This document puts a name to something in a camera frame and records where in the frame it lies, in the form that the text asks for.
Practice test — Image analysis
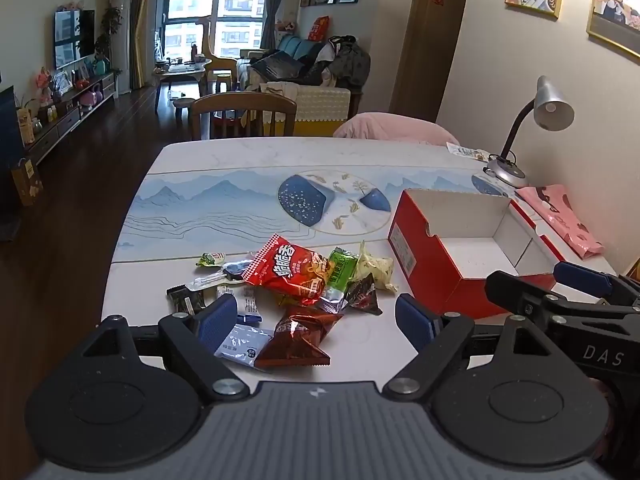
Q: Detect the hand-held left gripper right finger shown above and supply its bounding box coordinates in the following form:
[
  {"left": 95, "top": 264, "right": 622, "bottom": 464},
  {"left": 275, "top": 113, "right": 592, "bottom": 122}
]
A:
[{"left": 382, "top": 294, "right": 566, "bottom": 401}]

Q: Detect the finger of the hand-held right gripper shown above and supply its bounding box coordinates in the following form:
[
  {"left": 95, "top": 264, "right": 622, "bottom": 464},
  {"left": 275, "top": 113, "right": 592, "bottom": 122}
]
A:
[
  {"left": 484, "top": 271, "right": 640, "bottom": 317},
  {"left": 552, "top": 261, "right": 640, "bottom": 307}
]

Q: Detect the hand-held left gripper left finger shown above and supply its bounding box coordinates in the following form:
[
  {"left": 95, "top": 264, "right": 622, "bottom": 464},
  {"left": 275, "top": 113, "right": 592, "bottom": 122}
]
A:
[{"left": 82, "top": 294, "right": 249, "bottom": 404}]

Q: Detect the blue white biscuit packet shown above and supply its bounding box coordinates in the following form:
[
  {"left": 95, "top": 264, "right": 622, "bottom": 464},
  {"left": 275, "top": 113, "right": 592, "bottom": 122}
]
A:
[{"left": 215, "top": 324, "right": 273, "bottom": 368}]

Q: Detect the lollipop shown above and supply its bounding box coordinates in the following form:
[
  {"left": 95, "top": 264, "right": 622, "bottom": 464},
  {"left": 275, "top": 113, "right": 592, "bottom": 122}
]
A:
[{"left": 186, "top": 259, "right": 251, "bottom": 292}]

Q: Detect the dark triangular snack packet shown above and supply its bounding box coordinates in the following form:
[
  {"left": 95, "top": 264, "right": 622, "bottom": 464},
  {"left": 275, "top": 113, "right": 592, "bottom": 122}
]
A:
[{"left": 345, "top": 274, "right": 383, "bottom": 316}]

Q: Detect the red cardboard box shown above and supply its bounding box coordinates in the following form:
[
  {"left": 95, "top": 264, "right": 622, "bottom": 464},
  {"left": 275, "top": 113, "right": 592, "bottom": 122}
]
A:
[{"left": 387, "top": 188, "right": 568, "bottom": 320}]

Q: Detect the maroon triangular snack bag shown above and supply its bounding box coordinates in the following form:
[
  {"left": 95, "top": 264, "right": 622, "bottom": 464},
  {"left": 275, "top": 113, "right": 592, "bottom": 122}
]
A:
[{"left": 255, "top": 305, "right": 345, "bottom": 368}]

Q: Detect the red chip bag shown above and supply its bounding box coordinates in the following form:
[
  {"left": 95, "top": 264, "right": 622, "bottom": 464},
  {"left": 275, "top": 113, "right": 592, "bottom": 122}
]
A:
[{"left": 243, "top": 233, "right": 333, "bottom": 307}]

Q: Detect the small white blue sachet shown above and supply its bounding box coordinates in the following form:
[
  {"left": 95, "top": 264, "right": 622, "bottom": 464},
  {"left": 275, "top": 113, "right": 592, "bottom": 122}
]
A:
[{"left": 216, "top": 285, "right": 263, "bottom": 325}]

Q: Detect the black snack packet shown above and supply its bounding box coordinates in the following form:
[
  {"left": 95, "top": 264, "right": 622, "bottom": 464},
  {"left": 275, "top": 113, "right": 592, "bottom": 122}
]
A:
[{"left": 166, "top": 285, "right": 206, "bottom": 316}]

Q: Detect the pale yellow snack packet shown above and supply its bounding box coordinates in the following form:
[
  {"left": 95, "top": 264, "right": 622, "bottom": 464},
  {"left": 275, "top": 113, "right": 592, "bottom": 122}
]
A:
[{"left": 352, "top": 241, "right": 399, "bottom": 293}]

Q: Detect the pink plastic bag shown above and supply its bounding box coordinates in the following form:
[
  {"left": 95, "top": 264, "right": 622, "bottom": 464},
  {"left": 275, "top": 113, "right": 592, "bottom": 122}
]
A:
[{"left": 515, "top": 185, "right": 606, "bottom": 259}]

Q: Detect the green snack packet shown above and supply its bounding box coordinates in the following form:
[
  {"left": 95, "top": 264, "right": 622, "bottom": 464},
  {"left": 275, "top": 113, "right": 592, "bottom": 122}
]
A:
[{"left": 320, "top": 246, "right": 358, "bottom": 313}]

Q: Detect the printed paper leaflet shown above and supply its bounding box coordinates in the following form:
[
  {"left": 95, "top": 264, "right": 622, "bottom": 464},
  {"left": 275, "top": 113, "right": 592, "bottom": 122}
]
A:
[{"left": 446, "top": 142, "right": 491, "bottom": 162}]

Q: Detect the silver desk lamp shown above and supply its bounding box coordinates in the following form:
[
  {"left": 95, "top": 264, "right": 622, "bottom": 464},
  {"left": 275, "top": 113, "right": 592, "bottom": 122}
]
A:
[{"left": 482, "top": 76, "right": 575, "bottom": 190}]

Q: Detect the pink cushioned chair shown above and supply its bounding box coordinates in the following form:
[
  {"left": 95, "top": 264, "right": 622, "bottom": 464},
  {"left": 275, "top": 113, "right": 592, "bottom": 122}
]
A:
[{"left": 332, "top": 112, "right": 461, "bottom": 147}]

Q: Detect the small wooden stool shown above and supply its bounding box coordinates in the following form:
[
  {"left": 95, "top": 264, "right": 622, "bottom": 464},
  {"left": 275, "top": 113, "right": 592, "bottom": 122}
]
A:
[{"left": 172, "top": 97, "right": 201, "bottom": 123}]

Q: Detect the brown paper bag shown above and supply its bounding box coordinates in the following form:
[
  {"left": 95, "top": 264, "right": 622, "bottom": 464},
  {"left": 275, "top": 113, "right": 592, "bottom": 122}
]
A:
[{"left": 11, "top": 157, "right": 45, "bottom": 207}]

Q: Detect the sofa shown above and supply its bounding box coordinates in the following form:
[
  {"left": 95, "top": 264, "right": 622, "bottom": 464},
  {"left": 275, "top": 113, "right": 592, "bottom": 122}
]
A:
[{"left": 235, "top": 35, "right": 373, "bottom": 136}]

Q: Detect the wooden door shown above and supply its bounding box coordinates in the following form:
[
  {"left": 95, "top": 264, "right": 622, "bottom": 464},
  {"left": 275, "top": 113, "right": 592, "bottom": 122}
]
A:
[{"left": 390, "top": 0, "right": 473, "bottom": 123}]

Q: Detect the wooden coffee table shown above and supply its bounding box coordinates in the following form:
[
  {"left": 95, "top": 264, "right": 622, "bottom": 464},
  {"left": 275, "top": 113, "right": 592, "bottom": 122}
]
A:
[{"left": 152, "top": 57, "right": 213, "bottom": 113}]

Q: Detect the television cabinet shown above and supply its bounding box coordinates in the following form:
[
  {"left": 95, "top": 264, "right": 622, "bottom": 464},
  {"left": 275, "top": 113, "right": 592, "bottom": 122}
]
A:
[{"left": 22, "top": 72, "right": 121, "bottom": 163}]

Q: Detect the pile of dark clothes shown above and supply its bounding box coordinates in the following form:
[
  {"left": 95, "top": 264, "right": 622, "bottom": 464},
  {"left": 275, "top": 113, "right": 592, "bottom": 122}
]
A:
[{"left": 305, "top": 35, "right": 373, "bottom": 91}]

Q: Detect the wooden giraffe chair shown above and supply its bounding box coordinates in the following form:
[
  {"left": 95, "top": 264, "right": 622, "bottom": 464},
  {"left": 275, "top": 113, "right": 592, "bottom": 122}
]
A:
[{"left": 192, "top": 15, "right": 238, "bottom": 96}]

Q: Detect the gold framed figure picture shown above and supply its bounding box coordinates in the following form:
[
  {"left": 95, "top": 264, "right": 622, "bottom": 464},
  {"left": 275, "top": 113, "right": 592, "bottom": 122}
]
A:
[{"left": 586, "top": 0, "right": 640, "bottom": 58}]

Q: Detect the white standing air conditioner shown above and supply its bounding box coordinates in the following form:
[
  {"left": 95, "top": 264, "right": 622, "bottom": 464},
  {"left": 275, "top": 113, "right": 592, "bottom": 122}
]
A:
[{"left": 109, "top": 0, "right": 133, "bottom": 96}]

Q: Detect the red gift bag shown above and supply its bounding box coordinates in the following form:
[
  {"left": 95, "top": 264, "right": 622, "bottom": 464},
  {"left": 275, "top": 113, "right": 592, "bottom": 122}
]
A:
[{"left": 307, "top": 16, "right": 331, "bottom": 42}]

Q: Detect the green house plant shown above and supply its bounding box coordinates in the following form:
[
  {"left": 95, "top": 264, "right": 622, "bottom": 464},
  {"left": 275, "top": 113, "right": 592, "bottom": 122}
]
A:
[{"left": 95, "top": 7, "right": 123, "bottom": 73}]

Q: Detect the yellow curtain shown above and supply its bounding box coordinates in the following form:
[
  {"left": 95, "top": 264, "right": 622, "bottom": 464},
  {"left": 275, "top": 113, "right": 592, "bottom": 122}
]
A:
[{"left": 131, "top": 0, "right": 154, "bottom": 92}]

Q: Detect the large window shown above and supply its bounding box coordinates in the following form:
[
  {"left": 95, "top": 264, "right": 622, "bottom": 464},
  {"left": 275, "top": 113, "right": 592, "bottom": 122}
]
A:
[{"left": 157, "top": 0, "right": 268, "bottom": 61}]

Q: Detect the television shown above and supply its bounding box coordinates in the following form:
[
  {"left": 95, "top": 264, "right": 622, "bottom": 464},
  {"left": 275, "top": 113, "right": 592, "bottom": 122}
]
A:
[{"left": 54, "top": 9, "right": 96, "bottom": 70}]

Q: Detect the grey curtain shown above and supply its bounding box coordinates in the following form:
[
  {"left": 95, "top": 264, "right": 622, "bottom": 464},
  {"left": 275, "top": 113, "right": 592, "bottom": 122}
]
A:
[{"left": 264, "top": 0, "right": 287, "bottom": 51}]

